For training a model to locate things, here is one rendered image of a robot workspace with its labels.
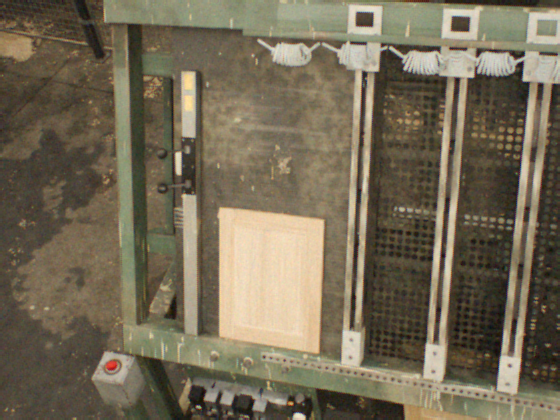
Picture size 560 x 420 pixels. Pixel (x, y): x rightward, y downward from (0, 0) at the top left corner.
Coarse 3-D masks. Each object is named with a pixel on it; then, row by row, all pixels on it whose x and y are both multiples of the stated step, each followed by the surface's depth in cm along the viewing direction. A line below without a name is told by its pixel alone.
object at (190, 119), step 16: (192, 112) 284; (192, 128) 286; (192, 208) 294; (192, 224) 296; (192, 240) 297; (192, 256) 299; (192, 272) 301; (192, 288) 303; (192, 304) 304; (192, 320) 306
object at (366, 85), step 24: (360, 72) 258; (360, 96) 261; (360, 120) 264; (360, 144) 265; (360, 168) 271; (360, 192) 270; (360, 216) 272; (360, 240) 273; (360, 264) 276; (360, 288) 278; (360, 312) 280; (360, 336) 283; (360, 360) 287
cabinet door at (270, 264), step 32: (224, 224) 294; (256, 224) 290; (288, 224) 286; (320, 224) 282; (224, 256) 297; (256, 256) 294; (288, 256) 290; (320, 256) 285; (224, 288) 301; (256, 288) 297; (288, 288) 293; (320, 288) 289; (224, 320) 304; (256, 320) 300; (288, 320) 296; (320, 320) 293
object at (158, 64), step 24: (144, 72) 294; (168, 72) 291; (408, 72) 265; (168, 96) 296; (432, 96) 264; (504, 96) 257; (552, 96) 253; (168, 120) 298; (168, 144) 301; (168, 168) 303; (168, 192) 306; (168, 216) 309; (168, 240) 309; (552, 288) 268
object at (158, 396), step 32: (384, 128) 388; (384, 224) 429; (416, 256) 341; (160, 288) 340; (480, 320) 345; (384, 352) 315; (544, 352) 290; (160, 384) 351; (160, 416) 356; (384, 416) 349
